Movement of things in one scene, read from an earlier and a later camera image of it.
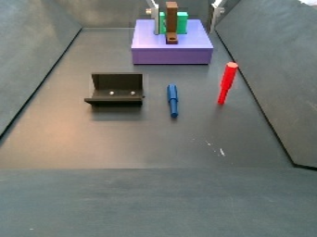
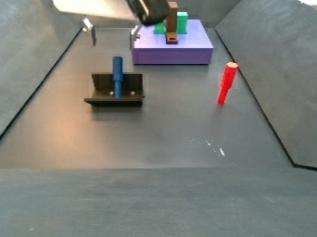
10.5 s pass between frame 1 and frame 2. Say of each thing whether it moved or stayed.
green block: stayed
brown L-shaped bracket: stayed
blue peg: moved
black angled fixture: stayed
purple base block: stayed
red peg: stayed
